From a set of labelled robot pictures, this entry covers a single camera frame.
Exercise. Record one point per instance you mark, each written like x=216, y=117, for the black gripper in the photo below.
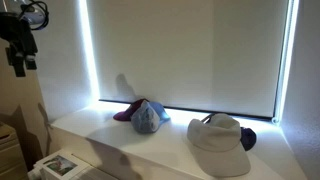
x=16, y=30

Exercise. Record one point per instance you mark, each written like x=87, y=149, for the light blue denim cap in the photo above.
x=146, y=120

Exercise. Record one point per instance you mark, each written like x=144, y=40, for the white baseball cap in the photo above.
x=216, y=143

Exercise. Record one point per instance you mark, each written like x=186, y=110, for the navy cap with yellow logo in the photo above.
x=248, y=137

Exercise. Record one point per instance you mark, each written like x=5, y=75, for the beige storage drawers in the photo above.
x=11, y=153

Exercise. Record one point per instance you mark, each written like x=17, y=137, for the white framed picture card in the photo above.
x=60, y=165

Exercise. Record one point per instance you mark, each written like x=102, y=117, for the maroon baseball cap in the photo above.
x=128, y=112

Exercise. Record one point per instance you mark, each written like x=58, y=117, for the white roller window blind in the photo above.
x=186, y=53

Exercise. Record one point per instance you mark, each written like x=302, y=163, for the black blind bottom rail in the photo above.
x=200, y=110

